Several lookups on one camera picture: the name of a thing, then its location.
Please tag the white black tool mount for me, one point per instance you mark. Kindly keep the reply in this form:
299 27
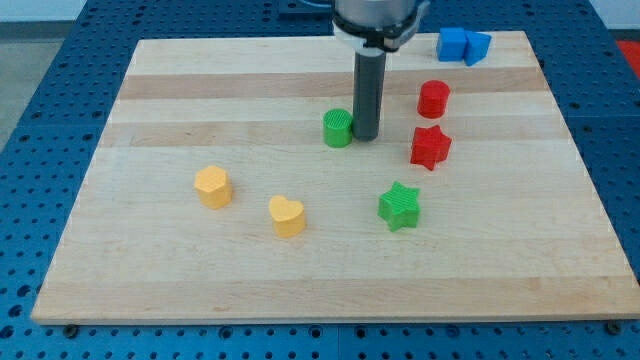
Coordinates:
376 27

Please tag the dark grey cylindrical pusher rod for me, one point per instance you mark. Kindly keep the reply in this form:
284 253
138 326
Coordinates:
367 98

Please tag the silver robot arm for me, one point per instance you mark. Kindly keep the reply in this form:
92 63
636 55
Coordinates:
373 29

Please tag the red star block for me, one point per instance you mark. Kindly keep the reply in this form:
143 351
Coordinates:
429 147

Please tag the green star block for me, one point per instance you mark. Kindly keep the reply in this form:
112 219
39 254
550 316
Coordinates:
399 206

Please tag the light wooden board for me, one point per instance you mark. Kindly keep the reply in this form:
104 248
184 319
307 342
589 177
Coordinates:
511 227

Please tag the blue cube block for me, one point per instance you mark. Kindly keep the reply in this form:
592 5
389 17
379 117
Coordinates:
451 44

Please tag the green cylinder block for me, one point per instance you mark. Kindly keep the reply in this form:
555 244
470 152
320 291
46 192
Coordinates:
337 124

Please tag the red cylinder block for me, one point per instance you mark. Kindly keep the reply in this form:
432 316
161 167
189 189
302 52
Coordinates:
433 99

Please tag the blue pentagon block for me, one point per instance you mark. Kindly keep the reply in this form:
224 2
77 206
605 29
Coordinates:
477 46

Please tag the yellow heart block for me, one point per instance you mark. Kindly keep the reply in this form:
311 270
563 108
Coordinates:
288 216

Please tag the yellow hexagon block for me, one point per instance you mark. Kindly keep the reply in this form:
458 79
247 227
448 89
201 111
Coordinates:
213 187

